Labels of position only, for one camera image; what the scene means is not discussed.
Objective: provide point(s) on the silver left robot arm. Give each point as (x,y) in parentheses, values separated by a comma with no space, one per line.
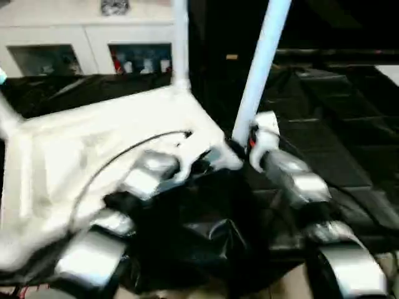
(143,177)

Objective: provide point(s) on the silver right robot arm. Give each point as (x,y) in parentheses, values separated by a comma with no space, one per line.
(296,180)

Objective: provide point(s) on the black mat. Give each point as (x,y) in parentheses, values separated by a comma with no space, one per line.
(327,124)

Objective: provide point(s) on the large black case yellow label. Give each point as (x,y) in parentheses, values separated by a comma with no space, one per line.
(218,31)

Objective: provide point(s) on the grey metal bar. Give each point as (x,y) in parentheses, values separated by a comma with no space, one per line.
(327,53)

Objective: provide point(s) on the red bottle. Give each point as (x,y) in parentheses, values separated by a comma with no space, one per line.
(118,63)

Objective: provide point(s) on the white flat panel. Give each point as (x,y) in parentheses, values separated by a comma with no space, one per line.
(389,74)

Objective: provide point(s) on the white cabinet with glass doors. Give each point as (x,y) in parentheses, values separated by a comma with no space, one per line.
(93,31)

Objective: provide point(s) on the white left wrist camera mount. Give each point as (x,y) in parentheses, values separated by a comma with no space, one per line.
(193,149)

